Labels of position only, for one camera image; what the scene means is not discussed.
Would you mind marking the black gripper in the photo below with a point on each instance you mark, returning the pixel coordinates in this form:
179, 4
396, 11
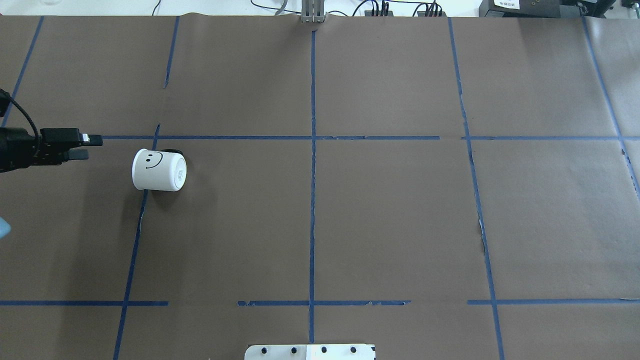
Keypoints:
17, 150

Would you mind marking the white smiley mug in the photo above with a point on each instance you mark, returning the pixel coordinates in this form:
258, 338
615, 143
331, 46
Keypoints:
159, 170

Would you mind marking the brown paper table cover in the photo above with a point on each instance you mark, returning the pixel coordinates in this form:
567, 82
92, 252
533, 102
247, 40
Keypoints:
443, 188

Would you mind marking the black box with label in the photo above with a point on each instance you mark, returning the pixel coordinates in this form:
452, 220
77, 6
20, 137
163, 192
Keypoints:
519, 9

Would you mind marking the aluminium frame post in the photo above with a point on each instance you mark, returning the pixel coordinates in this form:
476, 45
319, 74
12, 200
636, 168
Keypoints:
313, 11

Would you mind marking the white camera pillar with base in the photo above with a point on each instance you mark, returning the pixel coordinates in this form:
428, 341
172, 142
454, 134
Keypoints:
338, 351

